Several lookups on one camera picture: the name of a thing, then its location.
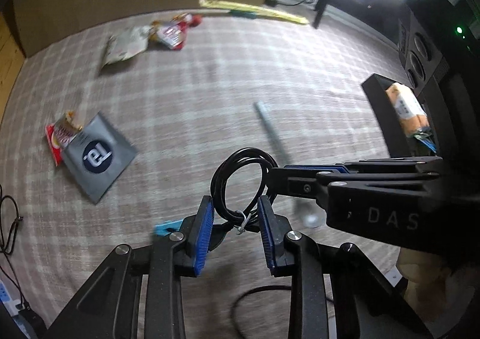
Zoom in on black USB cable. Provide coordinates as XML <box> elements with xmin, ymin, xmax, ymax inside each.
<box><xmin>209</xmin><ymin>147</ymin><xmax>281</xmax><ymax>234</ymax></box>

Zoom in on red coffee mate sachet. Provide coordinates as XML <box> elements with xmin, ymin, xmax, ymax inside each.
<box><xmin>45</xmin><ymin>110</ymin><xmax>83</xmax><ymax>167</ymax></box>

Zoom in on grey Ta sachet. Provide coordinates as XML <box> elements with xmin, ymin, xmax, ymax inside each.
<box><xmin>62</xmin><ymin>112</ymin><xmax>137</xmax><ymax>204</ymax></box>

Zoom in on blue plastic clothespin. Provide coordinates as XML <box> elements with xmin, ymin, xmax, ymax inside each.
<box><xmin>154</xmin><ymin>219</ymin><xmax>183</xmax><ymax>237</ymax></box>

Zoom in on person's right hand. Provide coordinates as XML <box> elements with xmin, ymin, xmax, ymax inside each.
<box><xmin>396</xmin><ymin>248</ymin><xmax>479</xmax><ymax>324</ymax></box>

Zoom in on red santa figurine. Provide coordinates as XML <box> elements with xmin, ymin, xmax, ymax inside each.
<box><xmin>179</xmin><ymin>13</ymin><xmax>203</xmax><ymax>28</ymax></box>

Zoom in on pine wood plank panel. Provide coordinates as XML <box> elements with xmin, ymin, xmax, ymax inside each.
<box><xmin>0</xmin><ymin>13</ymin><xmax>25</xmax><ymax>120</ymax></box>

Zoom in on pink plaid tablecloth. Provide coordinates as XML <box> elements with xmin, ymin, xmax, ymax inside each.
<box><xmin>1</xmin><ymin>15</ymin><xmax>405</xmax><ymax>324</ymax></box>

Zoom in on teal clothespin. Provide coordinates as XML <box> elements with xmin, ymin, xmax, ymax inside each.
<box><xmin>229</xmin><ymin>9</ymin><xmax>258</xmax><ymax>19</ymax></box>

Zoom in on coffee mate sachet back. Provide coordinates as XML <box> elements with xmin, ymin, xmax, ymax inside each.
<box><xmin>149</xmin><ymin>13</ymin><xmax>192</xmax><ymax>51</ymax></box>

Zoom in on metal spoon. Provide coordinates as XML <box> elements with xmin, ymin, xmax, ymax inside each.
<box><xmin>254</xmin><ymin>101</ymin><xmax>326</xmax><ymax>229</ymax></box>

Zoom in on black charger cable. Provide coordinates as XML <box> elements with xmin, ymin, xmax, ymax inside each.
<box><xmin>0</xmin><ymin>185</ymin><xmax>48</xmax><ymax>339</ymax></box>

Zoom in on orange white tissue pack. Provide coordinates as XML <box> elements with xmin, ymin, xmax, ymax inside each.
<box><xmin>385</xmin><ymin>82</ymin><xmax>430</xmax><ymax>137</ymax></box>

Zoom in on black storage box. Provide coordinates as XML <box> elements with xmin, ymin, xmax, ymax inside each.
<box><xmin>361</xmin><ymin>73</ymin><xmax>435</xmax><ymax>158</ymax></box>

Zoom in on white paper wrapper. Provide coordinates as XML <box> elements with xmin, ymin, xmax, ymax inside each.
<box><xmin>101</xmin><ymin>26</ymin><xmax>152</xmax><ymax>68</ymax></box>

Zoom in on long yellow straw wrapper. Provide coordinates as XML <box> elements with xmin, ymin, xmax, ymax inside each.
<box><xmin>199</xmin><ymin>0</ymin><xmax>309</xmax><ymax>25</ymax></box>

